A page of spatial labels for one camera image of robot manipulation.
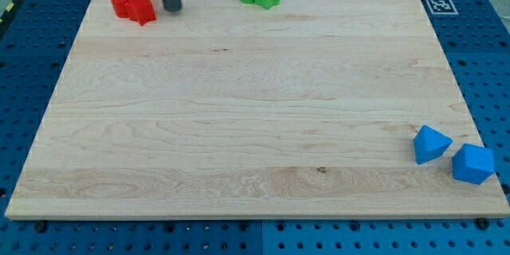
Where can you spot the red cylinder block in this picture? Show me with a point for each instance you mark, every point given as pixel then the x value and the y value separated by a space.
pixel 119 7

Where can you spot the red star block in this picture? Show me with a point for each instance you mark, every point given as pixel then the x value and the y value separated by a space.
pixel 141 11

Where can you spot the blue triangular block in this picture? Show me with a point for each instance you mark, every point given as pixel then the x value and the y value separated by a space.
pixel 430 144

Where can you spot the blue cube block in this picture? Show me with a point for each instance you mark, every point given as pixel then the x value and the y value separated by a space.
pixel 473 164

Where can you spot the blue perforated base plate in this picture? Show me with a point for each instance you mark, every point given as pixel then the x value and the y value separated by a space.
pixel 33 52

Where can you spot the white fiducial marker tag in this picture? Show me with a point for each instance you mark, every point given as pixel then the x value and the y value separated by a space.
pixel 441 7

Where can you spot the wooden board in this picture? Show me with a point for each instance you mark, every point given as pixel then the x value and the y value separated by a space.
pixel 307 110

